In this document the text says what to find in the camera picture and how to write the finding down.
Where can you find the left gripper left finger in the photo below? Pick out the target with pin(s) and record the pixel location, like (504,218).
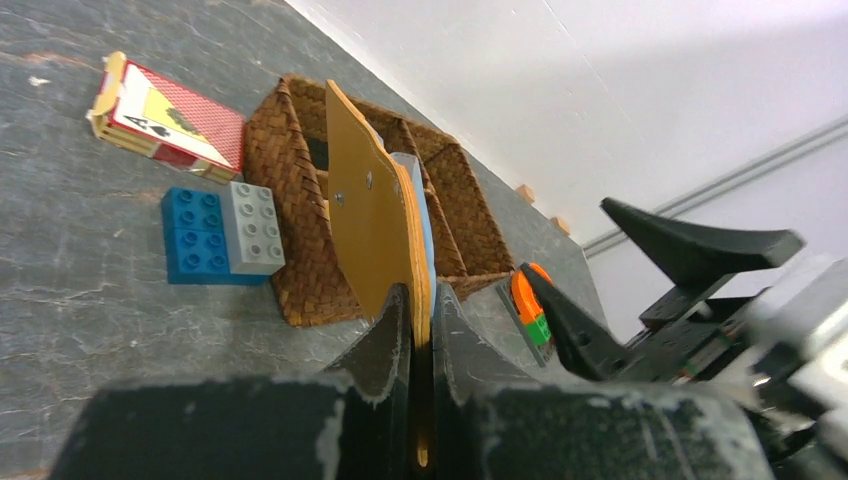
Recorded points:
(348,421)

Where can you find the wooden block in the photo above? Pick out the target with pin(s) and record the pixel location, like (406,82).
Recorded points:
(526,193)
(561,225)

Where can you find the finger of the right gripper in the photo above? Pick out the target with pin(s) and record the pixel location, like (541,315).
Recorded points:
(692,254)
(583,346)

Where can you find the wooden block left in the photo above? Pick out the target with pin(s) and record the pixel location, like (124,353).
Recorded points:
(526,193)

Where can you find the brown woven basket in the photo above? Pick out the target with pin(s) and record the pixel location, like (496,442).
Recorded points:
(286,150)

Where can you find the blue toy brick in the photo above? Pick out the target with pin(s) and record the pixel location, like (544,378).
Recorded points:
(231,237)

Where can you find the wooden block right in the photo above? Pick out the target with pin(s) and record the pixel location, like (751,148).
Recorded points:
(561,225)

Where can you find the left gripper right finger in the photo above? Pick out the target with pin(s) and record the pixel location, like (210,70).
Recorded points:
(494,421)

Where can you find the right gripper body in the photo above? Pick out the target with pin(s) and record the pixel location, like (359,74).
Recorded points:
(794,333)

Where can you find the orange plastic ring toy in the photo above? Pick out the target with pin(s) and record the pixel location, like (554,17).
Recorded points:
(524,299)

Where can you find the yellow leather card holder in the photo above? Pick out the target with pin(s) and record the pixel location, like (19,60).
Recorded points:
(377,225)

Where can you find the green toy brick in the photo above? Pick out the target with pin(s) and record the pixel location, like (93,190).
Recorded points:
(538,330)

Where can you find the pink card box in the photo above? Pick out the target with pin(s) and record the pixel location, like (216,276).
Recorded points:
(142,111)

